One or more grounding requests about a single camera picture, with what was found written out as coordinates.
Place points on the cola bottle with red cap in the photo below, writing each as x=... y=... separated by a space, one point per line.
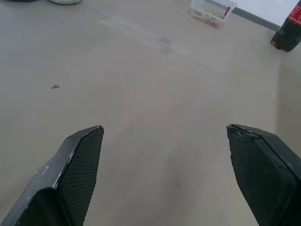
x=287 y=37

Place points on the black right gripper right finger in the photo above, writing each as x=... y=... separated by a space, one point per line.
x=263 y=179

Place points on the small clear plastic container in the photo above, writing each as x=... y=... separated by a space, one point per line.
x=209 y=14

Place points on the grey sock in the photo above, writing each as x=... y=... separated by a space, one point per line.
x=63 y=1

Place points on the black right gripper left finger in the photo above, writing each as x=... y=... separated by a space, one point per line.
x=70 y=179

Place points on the red pen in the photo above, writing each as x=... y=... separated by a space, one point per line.
x=227 y=11

